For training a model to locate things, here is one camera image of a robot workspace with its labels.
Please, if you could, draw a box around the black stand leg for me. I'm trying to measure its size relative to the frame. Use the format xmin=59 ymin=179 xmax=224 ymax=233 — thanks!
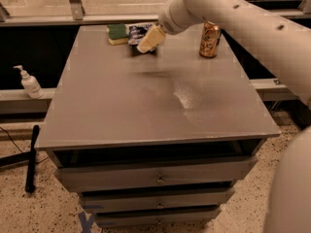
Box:
xmin=25 ymin=125 xmax=40 ymax=193

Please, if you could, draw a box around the metal window rail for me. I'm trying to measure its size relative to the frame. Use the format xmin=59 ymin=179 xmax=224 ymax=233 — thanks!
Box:
xmin=0 ymin=0 xmax=310 ymax=26

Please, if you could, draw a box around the white pump lotion bottle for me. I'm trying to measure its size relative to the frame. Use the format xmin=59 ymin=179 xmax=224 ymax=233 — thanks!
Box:
xmin=15 ymin=65 xmax=44 ymax=99

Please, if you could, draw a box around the bottom grey drawer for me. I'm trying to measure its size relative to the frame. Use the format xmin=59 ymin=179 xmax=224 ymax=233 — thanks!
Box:
xmin=95 ymin=206 xmax=221 ymax=228

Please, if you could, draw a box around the gold soda can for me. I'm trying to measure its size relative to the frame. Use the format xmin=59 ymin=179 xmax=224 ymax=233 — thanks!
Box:
xmin=199 ymin=21 xmax=222 ymax=58

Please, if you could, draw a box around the black cable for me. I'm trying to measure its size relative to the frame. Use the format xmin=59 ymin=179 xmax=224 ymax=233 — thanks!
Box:
xmin=0 ymin=125 xmax=25 ymax=154

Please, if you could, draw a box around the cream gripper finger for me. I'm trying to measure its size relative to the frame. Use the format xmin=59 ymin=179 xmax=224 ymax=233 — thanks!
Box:
xmin=137 ymin=24 xmax=165 ymax=53

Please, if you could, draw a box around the top grey drawer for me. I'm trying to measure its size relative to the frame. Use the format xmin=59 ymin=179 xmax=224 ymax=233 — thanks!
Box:
xmin=55 ymin=155 xmax=258 ymax=192

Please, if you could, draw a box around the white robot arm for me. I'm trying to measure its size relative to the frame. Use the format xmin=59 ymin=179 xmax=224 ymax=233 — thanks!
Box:
xmin=138 ymin=0 xmax=311 ymax=233

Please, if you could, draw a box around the grey drawer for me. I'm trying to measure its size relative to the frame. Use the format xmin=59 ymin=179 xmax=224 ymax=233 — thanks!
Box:
xmin=55 ymin=155 xmax=258 ymax=192
xmin=95 ymin=206 xmax=221 ymax=228
xmin=79 ymin=187 xmax=234 ymax=213

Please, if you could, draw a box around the blue tape cross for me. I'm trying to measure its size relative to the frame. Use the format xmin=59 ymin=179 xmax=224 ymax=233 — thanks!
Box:
xmin=78 ymin=212 xmax=94 ymax=233

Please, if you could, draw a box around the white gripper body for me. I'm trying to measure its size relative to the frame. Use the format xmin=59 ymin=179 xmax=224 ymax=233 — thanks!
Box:
xmin=158 ymin=0 xmax=203 ymax=35

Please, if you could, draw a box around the middle grey drawer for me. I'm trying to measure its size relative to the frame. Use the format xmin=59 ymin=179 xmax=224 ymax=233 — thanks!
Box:
xmin=79 ymin=187 xmax=234 ymax=213

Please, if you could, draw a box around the blue potato chip bag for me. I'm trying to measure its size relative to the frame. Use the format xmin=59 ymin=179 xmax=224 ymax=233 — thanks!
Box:
xmin=128 ymin=23 xmax=153 ymax=51

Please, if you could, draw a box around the green and yellow sponge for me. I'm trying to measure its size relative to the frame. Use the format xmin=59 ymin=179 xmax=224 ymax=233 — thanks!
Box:
xmin=107 ymin=23 xmax=128 ymax=46

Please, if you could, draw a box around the grey drawer cabinet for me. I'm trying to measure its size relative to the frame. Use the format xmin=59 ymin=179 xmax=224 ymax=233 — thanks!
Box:
xmin=36 ymin=22 xmax=282 ymax=229

